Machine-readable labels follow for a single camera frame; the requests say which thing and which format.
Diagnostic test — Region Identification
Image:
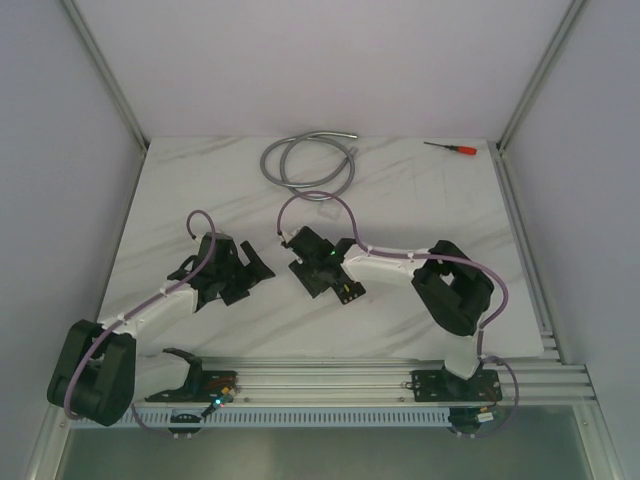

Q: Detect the aluminium rail frame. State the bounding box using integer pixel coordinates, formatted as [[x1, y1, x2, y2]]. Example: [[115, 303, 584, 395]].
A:
[[135, 357, 596, 407]]

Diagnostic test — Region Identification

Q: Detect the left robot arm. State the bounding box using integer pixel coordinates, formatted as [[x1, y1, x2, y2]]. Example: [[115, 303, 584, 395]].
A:
[[46, 233, 275, 426]]

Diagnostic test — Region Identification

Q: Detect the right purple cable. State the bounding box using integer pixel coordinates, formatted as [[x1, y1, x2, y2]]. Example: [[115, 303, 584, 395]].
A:
[[275, 192, 521, 440]]

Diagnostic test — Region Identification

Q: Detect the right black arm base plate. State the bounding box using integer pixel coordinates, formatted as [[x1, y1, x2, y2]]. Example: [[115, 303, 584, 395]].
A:
[[406, 368, 503, 403]]

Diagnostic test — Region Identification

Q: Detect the grey coiled metal hose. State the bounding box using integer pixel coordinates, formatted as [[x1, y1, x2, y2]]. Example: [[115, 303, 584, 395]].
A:
[[259, 130, 360, 203]]

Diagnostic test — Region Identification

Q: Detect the clear plastic fuse box cover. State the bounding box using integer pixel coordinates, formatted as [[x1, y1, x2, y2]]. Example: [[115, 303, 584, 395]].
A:
[[317, 200, 343, 221]]

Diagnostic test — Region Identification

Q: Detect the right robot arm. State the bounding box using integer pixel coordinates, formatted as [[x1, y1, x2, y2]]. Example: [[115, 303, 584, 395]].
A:
[[280, 226, 494, 399]]

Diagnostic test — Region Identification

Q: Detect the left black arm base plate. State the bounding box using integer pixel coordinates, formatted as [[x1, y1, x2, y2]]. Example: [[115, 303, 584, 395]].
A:
[[145, 370, 238, 403]]

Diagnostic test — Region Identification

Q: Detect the black fuse box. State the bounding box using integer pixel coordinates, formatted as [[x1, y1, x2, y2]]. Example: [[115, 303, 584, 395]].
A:
[[331, 280, 366, 305]]

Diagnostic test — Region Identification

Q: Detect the perforated cable duct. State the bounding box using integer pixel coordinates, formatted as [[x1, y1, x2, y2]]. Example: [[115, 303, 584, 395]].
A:
[[69, 409, 501, 430]]

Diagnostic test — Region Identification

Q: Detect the red handled screwdriver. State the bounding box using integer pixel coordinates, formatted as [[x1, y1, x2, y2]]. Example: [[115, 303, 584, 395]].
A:
[[425, 142, 477, 156]]

